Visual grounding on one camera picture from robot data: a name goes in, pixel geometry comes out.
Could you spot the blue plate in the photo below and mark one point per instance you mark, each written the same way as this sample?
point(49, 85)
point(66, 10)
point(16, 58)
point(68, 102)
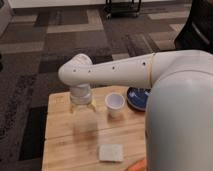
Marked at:
point(137, 98)

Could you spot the black rolling cart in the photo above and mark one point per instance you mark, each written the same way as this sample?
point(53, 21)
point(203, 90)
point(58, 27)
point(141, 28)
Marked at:
point(122, 8)

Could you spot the orange carrot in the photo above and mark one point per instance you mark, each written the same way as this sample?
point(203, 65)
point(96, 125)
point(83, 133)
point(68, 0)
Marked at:
point(140, 165)

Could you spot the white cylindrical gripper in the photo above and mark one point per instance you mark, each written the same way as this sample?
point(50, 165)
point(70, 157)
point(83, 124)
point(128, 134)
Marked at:
point(81, 97)

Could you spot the white paper cup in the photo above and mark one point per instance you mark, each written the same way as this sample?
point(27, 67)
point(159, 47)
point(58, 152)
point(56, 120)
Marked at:
point(114, 103)

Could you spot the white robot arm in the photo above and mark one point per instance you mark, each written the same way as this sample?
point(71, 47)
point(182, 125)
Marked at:
point(179, 111)

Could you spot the white eraser block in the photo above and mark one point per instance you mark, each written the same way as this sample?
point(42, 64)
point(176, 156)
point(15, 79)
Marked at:
point(111, 153)

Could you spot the black office chair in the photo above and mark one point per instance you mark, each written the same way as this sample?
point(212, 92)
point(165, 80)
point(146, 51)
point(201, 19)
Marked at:
point(197, 32)

